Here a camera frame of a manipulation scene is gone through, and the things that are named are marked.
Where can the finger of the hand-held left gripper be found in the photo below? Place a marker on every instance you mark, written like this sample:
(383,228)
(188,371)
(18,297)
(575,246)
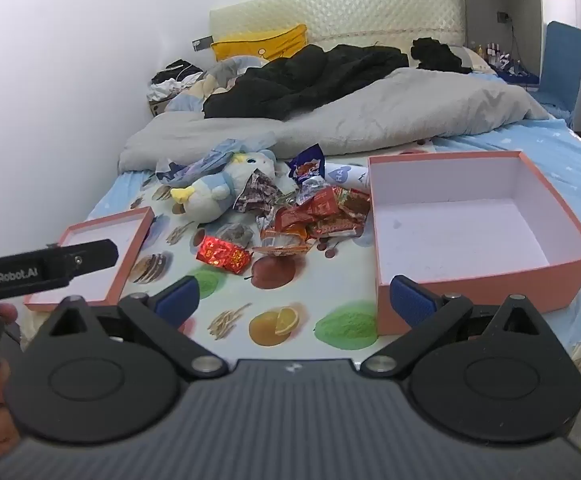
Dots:
(93,255)

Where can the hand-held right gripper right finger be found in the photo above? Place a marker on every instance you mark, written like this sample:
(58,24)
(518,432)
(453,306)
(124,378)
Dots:
(413,302)

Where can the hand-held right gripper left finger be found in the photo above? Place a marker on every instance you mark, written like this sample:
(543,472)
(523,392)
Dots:
(178,302)

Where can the pink cardboard box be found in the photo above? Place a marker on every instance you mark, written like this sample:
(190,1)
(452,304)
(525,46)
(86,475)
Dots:
(470,220)

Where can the pile of red orange packets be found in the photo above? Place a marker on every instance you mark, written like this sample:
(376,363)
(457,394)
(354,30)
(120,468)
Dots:
(320,215)

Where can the pink box lid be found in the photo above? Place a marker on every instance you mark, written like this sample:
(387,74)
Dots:
(100,245)

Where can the fruit printed mat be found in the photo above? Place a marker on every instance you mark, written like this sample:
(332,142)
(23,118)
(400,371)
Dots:
(230,290)

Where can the shiny red foil packet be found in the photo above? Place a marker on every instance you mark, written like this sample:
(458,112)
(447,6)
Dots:
(223,255)

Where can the blue white plush toy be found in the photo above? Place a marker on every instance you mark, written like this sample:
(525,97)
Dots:
(220,190)

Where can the white tube bottle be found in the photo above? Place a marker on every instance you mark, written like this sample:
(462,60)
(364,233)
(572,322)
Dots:
(343,175)

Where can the dark blue snack packet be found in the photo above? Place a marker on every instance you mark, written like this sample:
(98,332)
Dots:
(308,162)

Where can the black white clothes pile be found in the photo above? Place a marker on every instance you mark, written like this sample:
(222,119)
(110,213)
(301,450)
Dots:
(170,82)

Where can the grey duvet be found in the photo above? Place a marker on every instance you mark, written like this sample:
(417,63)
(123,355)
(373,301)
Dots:
(370,110)

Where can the small grey tag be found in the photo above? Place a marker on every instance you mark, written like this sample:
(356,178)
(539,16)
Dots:
(203,44)

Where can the black garment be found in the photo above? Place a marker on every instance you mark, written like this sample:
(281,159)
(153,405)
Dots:
(438,55)

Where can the white pillow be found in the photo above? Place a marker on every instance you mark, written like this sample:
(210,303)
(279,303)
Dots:
(480,62)

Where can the black jacket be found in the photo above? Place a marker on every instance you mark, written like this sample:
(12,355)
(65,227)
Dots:
(295,80)

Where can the row of small bottles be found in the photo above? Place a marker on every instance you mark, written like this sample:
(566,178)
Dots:
(492,55)

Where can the yellow pillow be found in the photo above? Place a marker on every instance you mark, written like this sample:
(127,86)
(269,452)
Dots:
(265,42)

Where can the blue chair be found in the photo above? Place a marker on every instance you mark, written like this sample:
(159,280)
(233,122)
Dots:
(562,65)

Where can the cream padded headboard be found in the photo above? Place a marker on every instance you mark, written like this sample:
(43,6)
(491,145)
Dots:
(345,10)

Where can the wall socket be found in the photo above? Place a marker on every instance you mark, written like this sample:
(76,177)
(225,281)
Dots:
(505,16)

